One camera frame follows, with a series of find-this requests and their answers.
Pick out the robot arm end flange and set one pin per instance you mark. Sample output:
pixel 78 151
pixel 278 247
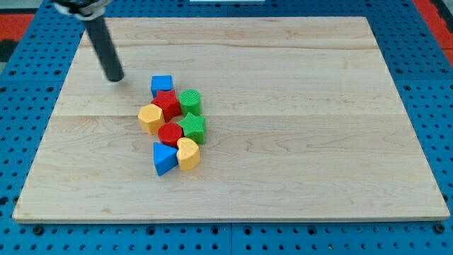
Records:
pixel 84 10

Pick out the blue cube block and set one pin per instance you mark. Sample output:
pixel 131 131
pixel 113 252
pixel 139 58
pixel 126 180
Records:
pixel 161 83

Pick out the green star block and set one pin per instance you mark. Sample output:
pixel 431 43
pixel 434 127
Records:
pixel 194 128

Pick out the green cylinder block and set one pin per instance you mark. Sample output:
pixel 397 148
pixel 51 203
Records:
pixel 190 102

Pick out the yellow heart block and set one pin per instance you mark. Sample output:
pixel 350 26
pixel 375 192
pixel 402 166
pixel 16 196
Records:
pixel 188 154

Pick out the red cylinder block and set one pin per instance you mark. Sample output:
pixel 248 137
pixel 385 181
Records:
pixel 169 134

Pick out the red star block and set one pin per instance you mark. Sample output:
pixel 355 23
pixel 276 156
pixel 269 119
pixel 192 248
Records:
pixel 168 103

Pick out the blue triangle block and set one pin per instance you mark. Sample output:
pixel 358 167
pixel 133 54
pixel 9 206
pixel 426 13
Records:
pixel 164 158

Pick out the yellow hexagon block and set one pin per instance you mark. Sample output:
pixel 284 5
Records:
pixel 151 118

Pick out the light wooden board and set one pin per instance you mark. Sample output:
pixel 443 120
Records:
pixel 304 124

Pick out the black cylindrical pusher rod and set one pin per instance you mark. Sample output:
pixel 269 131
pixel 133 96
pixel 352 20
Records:
pixel 100 38

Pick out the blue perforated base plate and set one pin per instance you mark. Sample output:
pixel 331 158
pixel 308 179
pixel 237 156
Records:
pixel 33 78

